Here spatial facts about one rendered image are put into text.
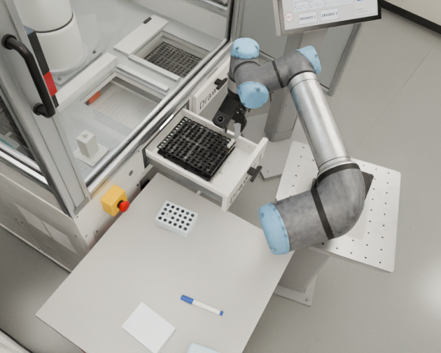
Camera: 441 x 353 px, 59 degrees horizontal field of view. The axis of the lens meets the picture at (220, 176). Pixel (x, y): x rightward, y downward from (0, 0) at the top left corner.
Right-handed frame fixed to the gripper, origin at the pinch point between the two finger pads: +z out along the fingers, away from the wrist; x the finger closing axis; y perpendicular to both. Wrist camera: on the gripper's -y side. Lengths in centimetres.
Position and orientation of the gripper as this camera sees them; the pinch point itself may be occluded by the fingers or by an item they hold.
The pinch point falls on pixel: (229, 134)
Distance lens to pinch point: 132.8
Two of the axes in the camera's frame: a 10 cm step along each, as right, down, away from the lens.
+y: 5.1, -6.9, 5.2
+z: -0.7, 5.6, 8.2
